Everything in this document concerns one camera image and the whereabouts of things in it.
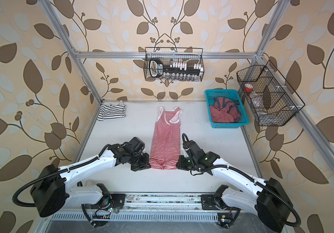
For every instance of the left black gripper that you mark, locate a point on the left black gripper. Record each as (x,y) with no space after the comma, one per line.
(146,163)

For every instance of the black vial rack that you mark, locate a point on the black vial rack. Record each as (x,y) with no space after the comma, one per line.
(187,71)

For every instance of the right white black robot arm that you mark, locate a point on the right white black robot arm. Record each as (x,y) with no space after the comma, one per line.
(274,214)

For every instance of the red capped plastic bottle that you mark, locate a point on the red capped plastic bottle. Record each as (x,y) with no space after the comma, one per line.
(249,88)

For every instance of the black white handled tool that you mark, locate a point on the black white handled tool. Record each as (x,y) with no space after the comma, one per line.
(156,67)

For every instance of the black wire basket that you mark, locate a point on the black wire basket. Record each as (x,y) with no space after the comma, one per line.
(167,53)
(277,101)

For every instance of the aluminium front rail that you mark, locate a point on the aluminium front rail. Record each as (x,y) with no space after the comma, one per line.
(161,202)

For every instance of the right black wire basket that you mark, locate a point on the right black wire basket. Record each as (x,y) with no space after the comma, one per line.
(277,101)

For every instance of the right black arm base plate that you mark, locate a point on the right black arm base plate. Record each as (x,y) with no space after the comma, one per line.
(212,202)

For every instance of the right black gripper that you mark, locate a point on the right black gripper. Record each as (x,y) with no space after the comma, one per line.
(181,165)

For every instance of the teal plastic basket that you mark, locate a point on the teal plastic basket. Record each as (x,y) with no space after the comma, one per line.
(232,95)

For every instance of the dark red tank top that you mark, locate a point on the dark red tank top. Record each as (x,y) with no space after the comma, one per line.
(224,110)

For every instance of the red white striped tank top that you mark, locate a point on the red white striped tank top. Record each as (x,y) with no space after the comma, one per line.
(166,141)

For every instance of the back black wire basket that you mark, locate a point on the back black wire basket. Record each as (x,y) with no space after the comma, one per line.
(167,53)

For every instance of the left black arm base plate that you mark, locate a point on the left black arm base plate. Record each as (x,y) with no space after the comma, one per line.
(116,201)

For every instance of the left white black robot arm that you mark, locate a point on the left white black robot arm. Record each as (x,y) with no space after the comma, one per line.
(60,187)

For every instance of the black white striped tank top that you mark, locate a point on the black white striped tank top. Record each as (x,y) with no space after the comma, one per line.
(112,111)

